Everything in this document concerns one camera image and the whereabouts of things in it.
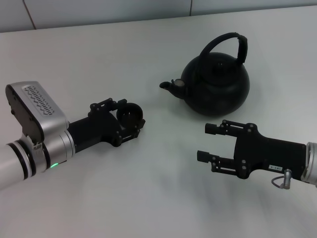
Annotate black round teapot with handle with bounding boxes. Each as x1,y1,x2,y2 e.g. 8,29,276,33
159,31,251,117

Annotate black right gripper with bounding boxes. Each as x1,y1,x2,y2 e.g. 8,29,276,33
197,119,307,180

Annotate right wrist cable with plug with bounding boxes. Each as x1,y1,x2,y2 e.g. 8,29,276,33
271,169,293,190

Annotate small black teacup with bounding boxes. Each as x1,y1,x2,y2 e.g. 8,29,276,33
115,102,145,129

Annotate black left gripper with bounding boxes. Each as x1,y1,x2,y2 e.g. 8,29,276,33
66,98,146,155

